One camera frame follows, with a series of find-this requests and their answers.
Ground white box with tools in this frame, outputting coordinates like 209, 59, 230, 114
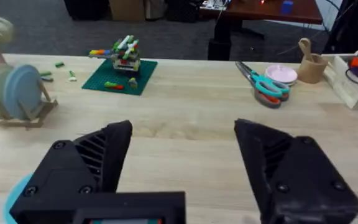
321, 51, 358, 111

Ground wooden peg dish rack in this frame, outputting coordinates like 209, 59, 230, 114
0, 80, 58, 128

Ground cardboard box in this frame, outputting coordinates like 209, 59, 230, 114
108, 0, 146, 22

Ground grey and orange scissors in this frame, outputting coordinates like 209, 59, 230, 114
253, 88, 290, 110

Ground green board with toy blocks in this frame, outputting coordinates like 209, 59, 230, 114
81, 35, 158, 96

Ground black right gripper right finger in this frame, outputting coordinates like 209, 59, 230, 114
234, 118, 358, 224

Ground blue container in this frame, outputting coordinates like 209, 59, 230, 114
280, 0, 294, 15

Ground wooden cup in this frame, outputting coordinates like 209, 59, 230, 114
297, 53, 329, 85

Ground teal handled scissors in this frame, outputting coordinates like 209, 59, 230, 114
235, 60, 291, 99

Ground light blue plate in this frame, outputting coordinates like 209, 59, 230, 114
4, 173, 34, 224

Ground wooden spoon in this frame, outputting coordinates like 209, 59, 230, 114
298, 37, 314, 63

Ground blue-grey plate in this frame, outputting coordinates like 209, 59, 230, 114
2, 64, 42, 121

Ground small pink dish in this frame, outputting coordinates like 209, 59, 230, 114
264, 64, 298, 86

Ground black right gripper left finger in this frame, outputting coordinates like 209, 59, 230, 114
9, 120, 133, 224

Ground brown desk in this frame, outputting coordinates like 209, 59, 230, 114
198, 0, 323, 62

